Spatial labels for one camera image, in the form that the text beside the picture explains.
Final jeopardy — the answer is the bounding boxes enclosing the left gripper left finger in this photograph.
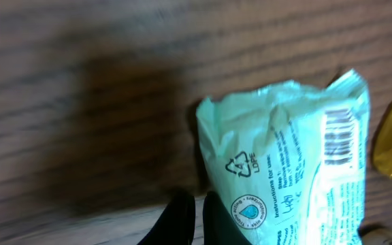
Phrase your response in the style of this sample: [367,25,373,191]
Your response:
[137,191,195,245]

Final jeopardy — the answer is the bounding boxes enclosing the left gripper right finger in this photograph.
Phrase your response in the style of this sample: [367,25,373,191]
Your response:
[203,191,250,245]

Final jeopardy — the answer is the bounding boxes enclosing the green lid white jar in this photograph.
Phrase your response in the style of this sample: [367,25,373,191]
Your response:
[361,227,392,245]

